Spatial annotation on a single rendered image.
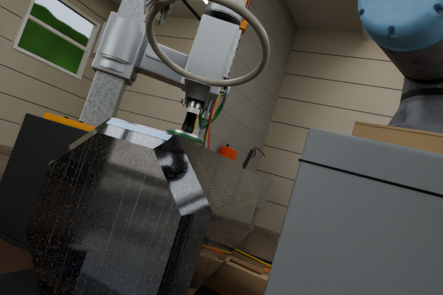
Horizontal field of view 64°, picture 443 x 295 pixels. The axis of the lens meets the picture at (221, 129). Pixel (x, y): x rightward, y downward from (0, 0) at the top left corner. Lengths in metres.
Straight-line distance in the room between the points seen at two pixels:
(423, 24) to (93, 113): 2.14
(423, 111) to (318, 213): 0.28
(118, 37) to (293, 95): 4.98
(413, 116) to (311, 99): 6.22
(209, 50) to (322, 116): 4.99
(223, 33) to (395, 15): 1.48
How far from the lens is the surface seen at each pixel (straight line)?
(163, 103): 8.20
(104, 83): 2.50
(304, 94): 6.98
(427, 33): 0.62
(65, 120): 2.40
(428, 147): 0.67
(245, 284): 2.35
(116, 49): 2.47
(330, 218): 0.58
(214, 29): 2.02
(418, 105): 0.75
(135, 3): 2.65
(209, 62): 1.96
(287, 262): 0.59
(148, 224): 1.34
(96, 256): 1.47
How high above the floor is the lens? 0.73
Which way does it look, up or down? 7 degrees up
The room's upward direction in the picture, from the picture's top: 17 degrees clockwise
